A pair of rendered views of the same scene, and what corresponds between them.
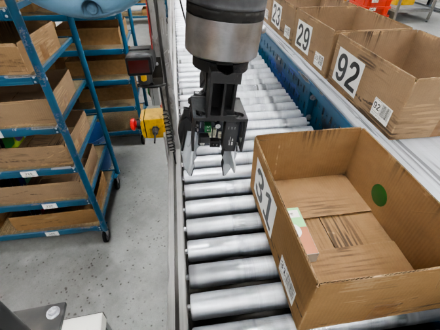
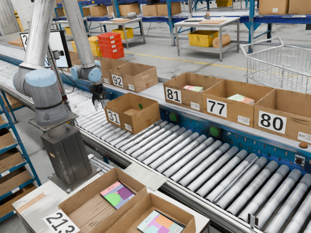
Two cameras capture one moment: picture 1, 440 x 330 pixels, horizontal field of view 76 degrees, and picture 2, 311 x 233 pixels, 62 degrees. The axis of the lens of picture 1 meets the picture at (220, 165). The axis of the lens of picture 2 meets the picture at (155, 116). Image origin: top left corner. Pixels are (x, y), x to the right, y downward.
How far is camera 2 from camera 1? 1.61 m
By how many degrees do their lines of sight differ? 29
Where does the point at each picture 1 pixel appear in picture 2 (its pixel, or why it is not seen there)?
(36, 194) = (6, 187)
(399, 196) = (143, 102)
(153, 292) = not seen: hidden behind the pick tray
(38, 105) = (7, 136)
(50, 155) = (13, 160)
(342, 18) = (106, 64)
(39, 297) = not seen: outside the picture
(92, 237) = not seen: hidden behind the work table
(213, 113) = (100, 93)
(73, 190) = (24, 177)
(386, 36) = (123, 67)
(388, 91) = (130, 81)
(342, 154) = (127, 101)
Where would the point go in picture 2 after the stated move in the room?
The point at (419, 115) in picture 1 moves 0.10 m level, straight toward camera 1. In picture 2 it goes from (139, 84) to (138, 88)
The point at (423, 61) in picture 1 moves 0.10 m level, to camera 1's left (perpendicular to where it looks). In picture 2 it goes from (137, 70) to (129, 73)
